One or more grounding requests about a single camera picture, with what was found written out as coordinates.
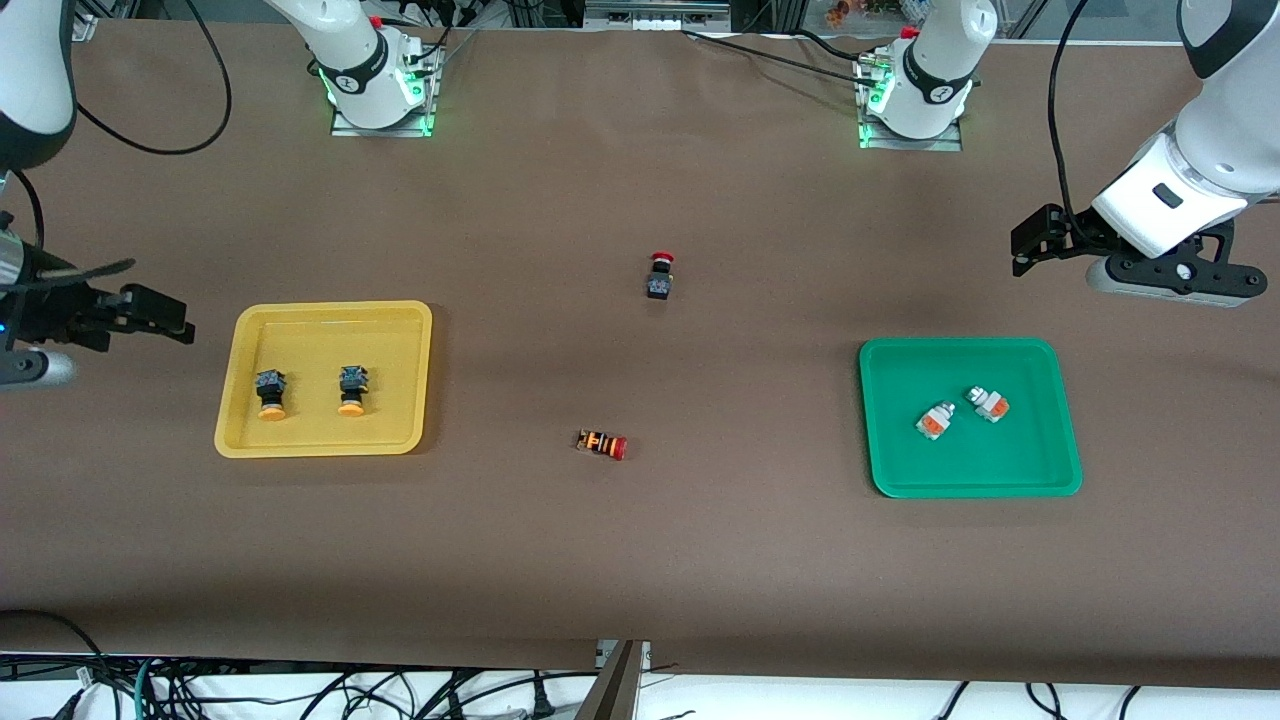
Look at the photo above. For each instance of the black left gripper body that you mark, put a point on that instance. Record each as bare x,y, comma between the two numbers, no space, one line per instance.
1076,239

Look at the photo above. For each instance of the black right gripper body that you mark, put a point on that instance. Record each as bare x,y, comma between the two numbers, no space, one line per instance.
52,312

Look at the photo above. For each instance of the yellow push button black body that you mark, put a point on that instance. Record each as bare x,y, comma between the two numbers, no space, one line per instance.
270,385
352,380

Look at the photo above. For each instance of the green button white orange body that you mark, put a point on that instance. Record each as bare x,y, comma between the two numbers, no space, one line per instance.
990,405
933,422

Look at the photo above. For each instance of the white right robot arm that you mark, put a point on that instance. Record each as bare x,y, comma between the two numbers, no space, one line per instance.
350,50

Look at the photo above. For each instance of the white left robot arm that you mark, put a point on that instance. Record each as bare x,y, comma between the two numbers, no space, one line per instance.
940,50

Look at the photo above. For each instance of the yellow plastic tray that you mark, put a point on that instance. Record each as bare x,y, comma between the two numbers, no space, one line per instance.
310,430

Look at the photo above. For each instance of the green plastic tray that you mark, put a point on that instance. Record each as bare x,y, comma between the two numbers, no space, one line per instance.
970,460

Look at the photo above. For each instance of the colourful background objects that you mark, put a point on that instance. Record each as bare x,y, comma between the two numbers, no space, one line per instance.
870,10

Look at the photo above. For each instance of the red push button black body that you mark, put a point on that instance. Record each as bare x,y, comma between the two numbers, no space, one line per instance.
659,285

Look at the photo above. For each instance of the red button orange striped body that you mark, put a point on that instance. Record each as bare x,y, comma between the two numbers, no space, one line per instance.
600,443

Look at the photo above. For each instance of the brown table cover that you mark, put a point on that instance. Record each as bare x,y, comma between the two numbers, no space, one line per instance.
640,560

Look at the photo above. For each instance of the black power plug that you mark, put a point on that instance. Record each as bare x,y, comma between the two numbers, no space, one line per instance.
542,706

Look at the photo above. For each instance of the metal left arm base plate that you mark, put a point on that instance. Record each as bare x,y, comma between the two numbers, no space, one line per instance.
910,143

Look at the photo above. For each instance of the aluminium corner bracket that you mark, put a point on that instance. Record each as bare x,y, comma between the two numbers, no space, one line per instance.
78,28

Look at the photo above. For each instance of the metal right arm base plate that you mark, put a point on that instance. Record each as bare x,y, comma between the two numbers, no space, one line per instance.
385,128

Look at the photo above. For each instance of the grey metal rail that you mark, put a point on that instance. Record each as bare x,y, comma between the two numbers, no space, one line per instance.
655,15

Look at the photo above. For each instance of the brown table post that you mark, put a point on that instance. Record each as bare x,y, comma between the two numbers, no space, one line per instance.
615,690

